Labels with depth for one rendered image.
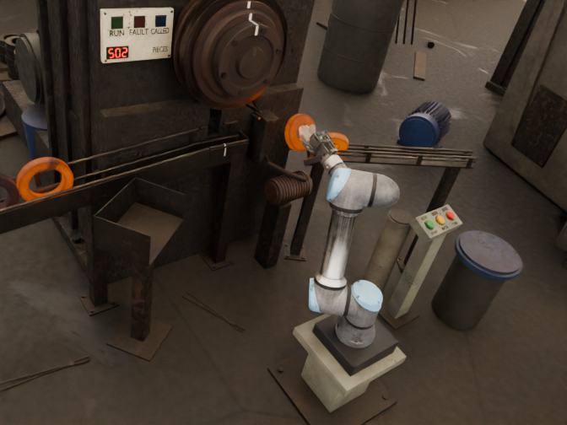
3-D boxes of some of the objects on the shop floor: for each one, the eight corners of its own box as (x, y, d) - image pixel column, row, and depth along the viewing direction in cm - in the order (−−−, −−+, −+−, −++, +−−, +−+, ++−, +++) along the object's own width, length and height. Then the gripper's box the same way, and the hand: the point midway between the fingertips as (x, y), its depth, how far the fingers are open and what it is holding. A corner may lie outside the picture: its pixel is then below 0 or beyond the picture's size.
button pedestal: (368, 309, 261) (410, 213, 224) (399, 293, 275) (443, 200, 238) (391, 332, 252) (438, 235, 215) (422, 314, 266) (472, 221, 229)
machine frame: (40, 200, 278) (-6, -220, 174) (213, 161, 341) (256, -165, 237) (94, 289, 237) (78, -189, 133) (279, 226, 300) (367, -132, 196)
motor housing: (247, 257, 274) (264, 174, 242) (279, 245, 287) (300, 164, 255) (261, 273, 267) (281, 189, 235) (294, 260, 279) (317, 178, 248)
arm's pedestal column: (396, 403, 220) (418, 366, 205) (325, 449, 198) (342, 411, 183) (336, 336, 244) (351, 298, 228) (267, 369, 221) (278, 330, 206)
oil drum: (303, 69, 497) (326, -30, 444) (347, 64, 531) (373, -29, 478) (344, 97, 464) (375, -6, 411) (389, 89, 498) (421, -7, 445)
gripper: (343, 149, 208) (314, 112, 216) (326, 153, 203) (298, 115, 211) (333, 164, 214) (305, 127, 222) (317, 168, 209) (289, 130, 217)
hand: (301, 128), depth 218 cm, fingers closed
